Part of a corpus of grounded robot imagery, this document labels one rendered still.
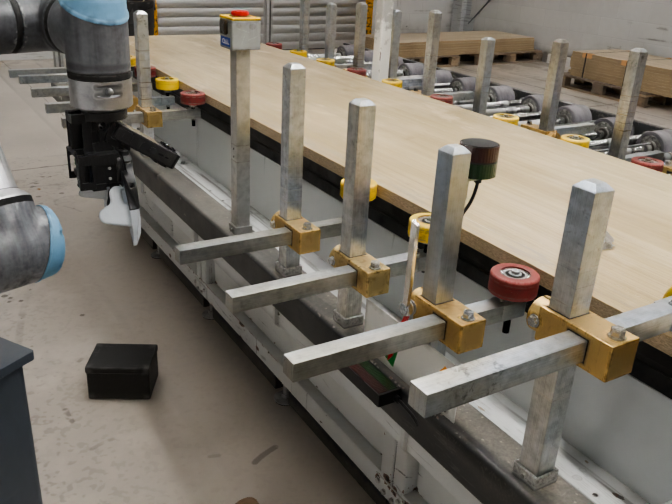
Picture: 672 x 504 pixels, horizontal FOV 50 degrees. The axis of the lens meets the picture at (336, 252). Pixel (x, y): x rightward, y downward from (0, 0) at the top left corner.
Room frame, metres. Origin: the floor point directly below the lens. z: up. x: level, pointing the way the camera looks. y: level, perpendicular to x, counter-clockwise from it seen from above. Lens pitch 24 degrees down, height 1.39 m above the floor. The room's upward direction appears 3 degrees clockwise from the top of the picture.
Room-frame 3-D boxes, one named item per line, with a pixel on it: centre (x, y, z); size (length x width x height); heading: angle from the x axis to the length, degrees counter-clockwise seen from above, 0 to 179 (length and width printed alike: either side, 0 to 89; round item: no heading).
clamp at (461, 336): (1.00, -0.18, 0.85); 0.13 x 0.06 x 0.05; 33
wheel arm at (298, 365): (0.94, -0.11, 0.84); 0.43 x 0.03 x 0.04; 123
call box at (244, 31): (1.66, 0.24, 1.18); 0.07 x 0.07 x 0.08; 33
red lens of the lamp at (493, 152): (1.05, -0.21, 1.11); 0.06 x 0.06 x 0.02
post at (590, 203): (0.81, -0.30, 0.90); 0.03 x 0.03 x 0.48; 33
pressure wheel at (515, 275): (1.05, -0.29, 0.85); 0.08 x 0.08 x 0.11
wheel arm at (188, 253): (1.38, 0.13, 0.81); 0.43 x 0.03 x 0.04; 123
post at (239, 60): (1.66, 0.24, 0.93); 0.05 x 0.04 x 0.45; 33
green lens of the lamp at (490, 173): (1.05, -0.21, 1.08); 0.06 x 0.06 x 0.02
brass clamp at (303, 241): (1.42, 0.09, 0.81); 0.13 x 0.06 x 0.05; 33
